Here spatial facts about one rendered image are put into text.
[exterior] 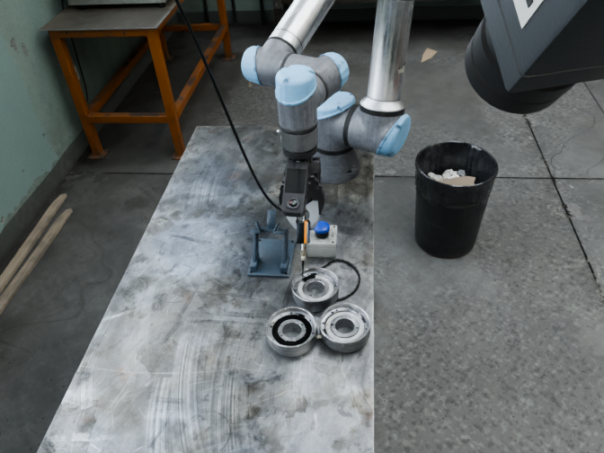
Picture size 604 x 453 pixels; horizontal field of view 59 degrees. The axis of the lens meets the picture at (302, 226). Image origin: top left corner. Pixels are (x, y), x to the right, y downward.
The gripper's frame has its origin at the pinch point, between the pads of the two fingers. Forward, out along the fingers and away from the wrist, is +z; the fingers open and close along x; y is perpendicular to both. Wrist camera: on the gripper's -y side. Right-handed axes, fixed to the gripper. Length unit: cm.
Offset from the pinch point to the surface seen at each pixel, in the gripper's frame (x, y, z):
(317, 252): -2.3, 4.1, 11.4
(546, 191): -103, 142, 93
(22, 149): 160, 121, 60
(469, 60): -18, -73, -70
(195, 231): 30.7, 12.0, 13.3
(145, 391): 27.7, -35.3, 13.3
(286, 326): 2.0, -19.1, 11.1
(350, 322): -11.2, -16.9, 11.1
